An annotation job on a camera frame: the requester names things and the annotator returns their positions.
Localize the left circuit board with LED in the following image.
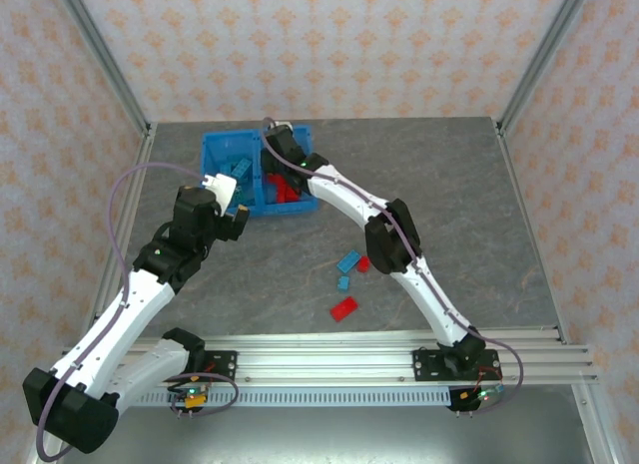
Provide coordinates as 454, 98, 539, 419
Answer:
169, 383, 209, 411

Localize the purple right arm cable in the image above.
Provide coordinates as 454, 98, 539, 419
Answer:
262, 116, 525, 415

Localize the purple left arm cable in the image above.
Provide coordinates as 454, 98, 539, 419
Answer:
37, 163, 209, 460

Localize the right circuit board with LED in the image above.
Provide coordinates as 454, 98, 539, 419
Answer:
458, 385, 505, 411

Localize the white slotted cable duct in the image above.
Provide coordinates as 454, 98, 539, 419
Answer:
134, 386, 453, 408

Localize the large blue lego brick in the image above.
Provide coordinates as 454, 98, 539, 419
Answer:
335, 249, 361, 274

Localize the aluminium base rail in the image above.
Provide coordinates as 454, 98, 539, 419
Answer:
62, 326, 600, 385

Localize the circuit board with led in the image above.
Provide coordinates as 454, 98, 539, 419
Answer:
458, 385, 505, 411
169, 383, 209, 411

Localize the blue plastic divided bin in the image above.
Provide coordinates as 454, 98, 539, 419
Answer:
200, 125, 320, 220

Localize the aluminium frame post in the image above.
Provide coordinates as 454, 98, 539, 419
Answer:
497, 0, 594, 136
53, 0, 153, 137

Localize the red two-by-four lego brick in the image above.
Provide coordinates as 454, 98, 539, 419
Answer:
328, 295, 360, 323

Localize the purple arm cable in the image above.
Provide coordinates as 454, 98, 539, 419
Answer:
262, 116, 525, 415
37, 163, 209, 460

